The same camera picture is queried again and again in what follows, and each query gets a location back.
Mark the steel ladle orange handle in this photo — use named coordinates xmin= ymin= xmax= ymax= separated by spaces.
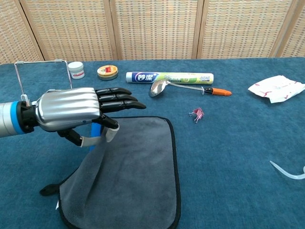
xmin=149 ymin=79 xmax=233 ymax=98

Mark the pink binder clip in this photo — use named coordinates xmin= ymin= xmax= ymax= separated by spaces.
xmin=188 ymin=107 xmax=205 ymax=124

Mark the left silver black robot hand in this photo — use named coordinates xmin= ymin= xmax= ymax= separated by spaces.
xmin=35 ymin=87 xmax=147 ymax=147

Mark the wicker folding screen panel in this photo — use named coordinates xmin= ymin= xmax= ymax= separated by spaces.
xmin=109 ymin=0 xmax=205 ymax=60
xmin=197 ymin=0 xmax=297 ymax=60
xmin=0 ymin=0 xmax=45 ymax=64
xmin=19 ymin=0 xmax=119 ymax=62
xmin=271 ymin=0 xmax=305 ymax=58

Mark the metal wire stand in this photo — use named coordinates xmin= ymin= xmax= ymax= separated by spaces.
xmin=14 ymin=59 xmax=73 ymax=107

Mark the cling film roll box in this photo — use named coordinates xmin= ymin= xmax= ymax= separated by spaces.
xmin=125 ymin=71 xmax=214 ymax=85

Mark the white packet red print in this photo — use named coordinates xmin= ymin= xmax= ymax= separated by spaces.
xmin=247 ymin=75 xmax=305 ymax=104

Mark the teal table cloth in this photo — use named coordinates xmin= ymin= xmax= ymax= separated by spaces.
xmin=0 ymin=56 xmax=305 ymax=229

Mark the grey and blue cloth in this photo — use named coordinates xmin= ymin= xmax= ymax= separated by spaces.
xmin=39 ymin=116 xmax=182 ymax=229

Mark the small white jar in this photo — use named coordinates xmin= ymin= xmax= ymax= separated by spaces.
xmin=68 ymin=62 xmax=85 ymax=80

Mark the round yellow tin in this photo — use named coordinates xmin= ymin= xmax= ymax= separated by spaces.
xmin=97 ymin=66 xmax=119 ymax=81

